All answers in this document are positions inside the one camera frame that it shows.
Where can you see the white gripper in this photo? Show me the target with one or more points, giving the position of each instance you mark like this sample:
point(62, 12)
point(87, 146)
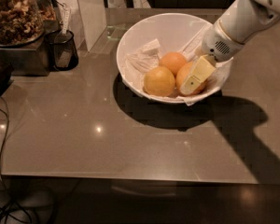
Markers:
point(219, 46)

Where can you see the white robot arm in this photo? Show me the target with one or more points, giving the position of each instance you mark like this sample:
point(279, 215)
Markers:
point(228, 35)

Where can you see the front right orange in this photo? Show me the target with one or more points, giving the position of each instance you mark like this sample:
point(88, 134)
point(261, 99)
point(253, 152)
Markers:
point(180, 77)

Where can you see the orange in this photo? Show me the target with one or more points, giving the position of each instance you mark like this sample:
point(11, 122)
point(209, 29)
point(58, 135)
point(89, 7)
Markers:
point(159, 81)
point(180, 77)
point(173, 61)

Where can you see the back orange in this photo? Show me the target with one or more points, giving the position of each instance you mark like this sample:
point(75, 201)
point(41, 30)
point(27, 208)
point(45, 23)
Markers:
point(173, 61)

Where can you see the front left orange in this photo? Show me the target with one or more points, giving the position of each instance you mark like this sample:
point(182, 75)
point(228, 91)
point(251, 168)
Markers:
point(159, 81)

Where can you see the white bowl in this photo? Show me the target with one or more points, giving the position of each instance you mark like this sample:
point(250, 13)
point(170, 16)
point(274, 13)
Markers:
point(172, 22)

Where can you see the white paper towel liner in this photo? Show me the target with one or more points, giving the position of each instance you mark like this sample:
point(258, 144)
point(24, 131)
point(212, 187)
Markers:
point(141, 48)

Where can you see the white board panel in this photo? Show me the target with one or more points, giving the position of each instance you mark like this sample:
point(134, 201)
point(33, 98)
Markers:
point(87, 21)

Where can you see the black mesh cup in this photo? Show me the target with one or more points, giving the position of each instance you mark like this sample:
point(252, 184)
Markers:
point(62, 50)

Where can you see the white tag in cup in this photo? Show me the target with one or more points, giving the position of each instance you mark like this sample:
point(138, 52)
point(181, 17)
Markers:
point(66, 17)

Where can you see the dark metal box stand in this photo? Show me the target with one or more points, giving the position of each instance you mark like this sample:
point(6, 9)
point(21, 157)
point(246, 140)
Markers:
point(31, 59)

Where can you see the glass jar of nuts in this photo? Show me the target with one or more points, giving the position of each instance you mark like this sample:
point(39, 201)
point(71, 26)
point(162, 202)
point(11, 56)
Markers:
point(20, 22)

